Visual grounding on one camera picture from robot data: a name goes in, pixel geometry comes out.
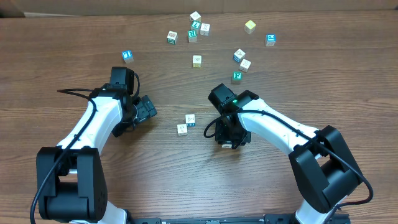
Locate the wooden block hook drawing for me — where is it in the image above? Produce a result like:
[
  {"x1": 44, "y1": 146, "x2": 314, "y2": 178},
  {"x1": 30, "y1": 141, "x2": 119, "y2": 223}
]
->
[{"x1": 177, "y1": 124, "x2": 188, "y2": 136}]

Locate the wooden block red U side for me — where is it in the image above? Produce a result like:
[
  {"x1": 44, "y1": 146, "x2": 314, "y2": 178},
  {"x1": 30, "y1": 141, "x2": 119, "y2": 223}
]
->
[{"x1": 185, "y1": 114, "x2": 196, "y2": 126}]

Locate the green F wooden block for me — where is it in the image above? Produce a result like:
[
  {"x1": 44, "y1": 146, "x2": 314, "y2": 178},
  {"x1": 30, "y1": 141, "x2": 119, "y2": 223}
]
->
[{"x1": 231, "y1": 71, "x2": 243, "y2": 84}]

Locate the wooden block acorn drawing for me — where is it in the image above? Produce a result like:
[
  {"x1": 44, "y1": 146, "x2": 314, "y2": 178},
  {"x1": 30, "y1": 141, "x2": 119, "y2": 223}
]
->
[{"x1": 221, "y1": 144, "x2": 232, "y2": 149}]

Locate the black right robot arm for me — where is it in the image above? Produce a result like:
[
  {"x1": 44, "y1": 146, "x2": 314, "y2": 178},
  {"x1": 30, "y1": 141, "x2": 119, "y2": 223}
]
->
[{"x1": 208, "y1": 84, "x2": 364, "y2": 223}]

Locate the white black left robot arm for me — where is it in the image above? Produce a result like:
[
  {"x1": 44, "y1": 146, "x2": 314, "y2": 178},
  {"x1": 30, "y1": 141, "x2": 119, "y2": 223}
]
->
[{"x1": 30, "y1": 67, "x2": 157, "y2": 223}]

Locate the blue I wooden block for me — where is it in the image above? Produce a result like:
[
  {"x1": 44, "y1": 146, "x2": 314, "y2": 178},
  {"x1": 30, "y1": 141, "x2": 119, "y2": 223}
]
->
[{"x1": 122, "y1": 50, "x2": 134, "y2": 63}]

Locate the wooden block yellow side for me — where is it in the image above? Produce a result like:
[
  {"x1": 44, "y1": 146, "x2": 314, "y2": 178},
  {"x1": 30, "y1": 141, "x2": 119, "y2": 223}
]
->
[{"x1": 192, "y1": 55, "x2": 202, "y2": 68}]

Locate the wooden block blue edge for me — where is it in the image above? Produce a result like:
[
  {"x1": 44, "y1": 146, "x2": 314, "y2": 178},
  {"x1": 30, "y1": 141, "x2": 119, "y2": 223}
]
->
[{"x1": 233, "y1": 49, "x2": 246, "y2": 63}]

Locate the wooden block green B side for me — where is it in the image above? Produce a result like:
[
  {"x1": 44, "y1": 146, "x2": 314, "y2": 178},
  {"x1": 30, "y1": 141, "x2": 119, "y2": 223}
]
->
[{"x1": 167, "y1": 30, "x2": 178, "y2": 45}]

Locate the green R wooden block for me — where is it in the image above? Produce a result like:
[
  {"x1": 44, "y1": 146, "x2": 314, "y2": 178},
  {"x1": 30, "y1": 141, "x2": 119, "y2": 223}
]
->
[{"x1": 187, "y1": 30, "x2": 197, "y2": 43}]

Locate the green L wooden block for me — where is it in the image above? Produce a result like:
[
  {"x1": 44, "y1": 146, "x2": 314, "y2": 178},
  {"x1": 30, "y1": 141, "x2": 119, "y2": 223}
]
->
[{"x1": 190, "y1": 21, "x2": 201, "y2": 33}]

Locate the blue P wooden block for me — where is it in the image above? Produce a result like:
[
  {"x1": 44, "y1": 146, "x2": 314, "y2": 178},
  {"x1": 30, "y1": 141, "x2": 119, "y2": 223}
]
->
[{"x1": 265, "y1": 34, "x2": 276, "y2": 47}]

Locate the wooden block blue side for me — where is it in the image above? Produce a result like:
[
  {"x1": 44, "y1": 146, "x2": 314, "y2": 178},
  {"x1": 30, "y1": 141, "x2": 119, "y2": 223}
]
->
[{"x1": 200, "y1": 23, "x2": 210, "y2": 36}]

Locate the yellow top wooden block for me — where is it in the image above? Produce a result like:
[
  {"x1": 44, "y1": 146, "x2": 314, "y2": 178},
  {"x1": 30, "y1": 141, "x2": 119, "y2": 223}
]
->
[{"x1": 244, "y1": 20, "x2": 256, "y2": 34}]

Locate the plain wooden block top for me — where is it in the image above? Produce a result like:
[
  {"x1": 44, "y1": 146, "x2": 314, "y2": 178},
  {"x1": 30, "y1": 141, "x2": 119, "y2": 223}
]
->
[{"x1": 190, "y1": 11, "x2": 201, "y2": 22}]

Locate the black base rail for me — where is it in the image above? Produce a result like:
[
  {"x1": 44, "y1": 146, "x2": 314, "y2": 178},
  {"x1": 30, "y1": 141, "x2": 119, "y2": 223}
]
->
[{"x1": 126, "y1": 214, "x2": 299, "y2": 224}]

